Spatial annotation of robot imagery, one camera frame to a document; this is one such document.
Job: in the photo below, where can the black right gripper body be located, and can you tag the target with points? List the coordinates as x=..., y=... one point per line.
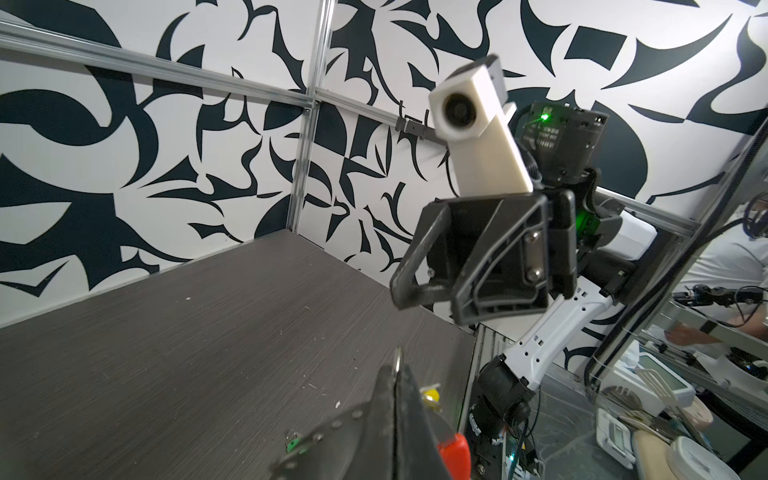
x=561, y=242

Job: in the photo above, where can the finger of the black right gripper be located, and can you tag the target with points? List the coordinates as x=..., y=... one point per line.
x=502, y=261
x=434, y=220

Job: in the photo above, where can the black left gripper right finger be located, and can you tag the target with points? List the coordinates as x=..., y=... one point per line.
x=416, y=452

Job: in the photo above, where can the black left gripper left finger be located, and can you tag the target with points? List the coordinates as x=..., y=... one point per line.
x=374, y=456

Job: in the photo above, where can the yellow plastic key tag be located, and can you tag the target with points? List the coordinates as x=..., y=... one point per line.
x=430, y=397

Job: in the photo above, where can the green plastic key tag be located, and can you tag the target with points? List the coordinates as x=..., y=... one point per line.
x=292, y=444

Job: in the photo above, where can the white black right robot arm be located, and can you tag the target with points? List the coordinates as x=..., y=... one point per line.
x=557, y=140

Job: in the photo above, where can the grey wall hook rack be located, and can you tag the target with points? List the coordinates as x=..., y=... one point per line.
x=418, y=127

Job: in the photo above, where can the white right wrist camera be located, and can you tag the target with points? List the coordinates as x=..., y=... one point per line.
x=471, y=114

